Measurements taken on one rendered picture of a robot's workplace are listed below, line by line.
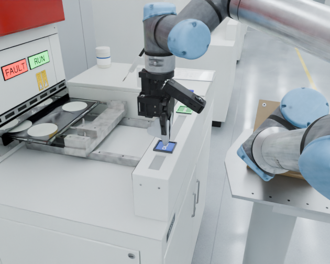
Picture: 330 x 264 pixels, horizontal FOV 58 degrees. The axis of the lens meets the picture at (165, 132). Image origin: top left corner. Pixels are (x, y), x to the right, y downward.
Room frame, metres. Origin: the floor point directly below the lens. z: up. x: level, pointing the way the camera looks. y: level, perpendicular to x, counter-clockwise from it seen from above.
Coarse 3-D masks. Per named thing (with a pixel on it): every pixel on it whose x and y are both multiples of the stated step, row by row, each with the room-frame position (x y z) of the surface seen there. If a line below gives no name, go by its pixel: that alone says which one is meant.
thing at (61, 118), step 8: (56, 104) 1.16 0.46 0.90; (64, 104) 1.16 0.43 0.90; (88, 104) 1.16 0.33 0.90; (40, 112) 1.08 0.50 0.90; (48, 112) 1.08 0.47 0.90; (56, 112) 1.08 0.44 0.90; (64, 112) 1.08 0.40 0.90; (72, 112) 1.08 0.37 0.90; (80, 112) 1.08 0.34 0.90; (32, 120) 1.00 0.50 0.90; (40, 120) 1.00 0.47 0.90; (48, 120) 1.01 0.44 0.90; (56, 120) 1.01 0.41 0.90; (64, 120) 1.01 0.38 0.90; (72, 120) 1.01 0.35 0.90; (24, 136) 0.88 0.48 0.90; (32, 136) 0.88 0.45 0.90; (40, 136) 0.88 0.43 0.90; (48, 136) 0.88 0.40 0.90
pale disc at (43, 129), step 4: (40, 124) 0.97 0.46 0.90; (44, 124) 0.97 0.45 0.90; (48, 124) 0.97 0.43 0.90; (52, 124) 0.97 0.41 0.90; (32, 128) 0.94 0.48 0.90; (36, 128) 0.94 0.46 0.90; (40, 128) 0.94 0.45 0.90; (44, 128) 0.94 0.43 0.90; (48, 128) 0.94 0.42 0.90; (52, 128) 0.94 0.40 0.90; (56, 128) 0.94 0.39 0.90; (28, 132) 0.91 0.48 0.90; (32, 132) 0.91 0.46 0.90; (36, 132) 0.91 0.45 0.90; (40, 132) 0.91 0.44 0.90; (44, 132) 0.91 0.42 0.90; (48, 132) 0.91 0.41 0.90; (52, 132) 0.91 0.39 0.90; (36, 136) 0.88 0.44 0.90
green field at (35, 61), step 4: (44, 52) 1.16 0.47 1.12; (36, 56) 1.11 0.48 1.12; (40, 56) 1.14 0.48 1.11; (44, 56) 1.16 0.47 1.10; (32, 60) 1.09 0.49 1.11; (36, 60) 1.11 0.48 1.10; (40, 60) 1.13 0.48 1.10; (44, 60) 1.15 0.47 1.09; (48, 60) 1.17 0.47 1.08; (32, 64) 1.08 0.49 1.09; (36, 64) 1.10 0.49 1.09; (40, 64) 1.13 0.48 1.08
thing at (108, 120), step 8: (104, 112) 1.12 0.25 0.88; (112, 112) 1.12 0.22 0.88; (120, 112) 1.12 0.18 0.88; (96, 120) 1.04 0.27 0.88; (104, 120) 1.04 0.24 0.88; (112, 120) 1.04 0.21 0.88; (104, 128) 0.98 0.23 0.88; (112, 128) 1.02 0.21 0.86; (88, 136) 0.92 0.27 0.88; (104, 136) 0.96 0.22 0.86; (96, 144) 0.90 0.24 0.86; (72, 152) 0.84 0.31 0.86; (80, 152) 0.83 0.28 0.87; (88, 152) 0.84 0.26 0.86
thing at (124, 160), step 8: (32, 144) 0.92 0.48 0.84; (40, 144) 0.91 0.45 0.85; (56, 144) 0.91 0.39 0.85; (56, 152) 0.90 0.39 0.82; (64, 152) 0.89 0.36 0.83; (96, 152) 0.86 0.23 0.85; (104, 152) 0.86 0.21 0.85; (104, 160) 0.85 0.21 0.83; (112, 160) 0.84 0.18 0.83; (120, 160) 0.83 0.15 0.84; (128, 160) 0.82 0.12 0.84; (136, 160) 0.81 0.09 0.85
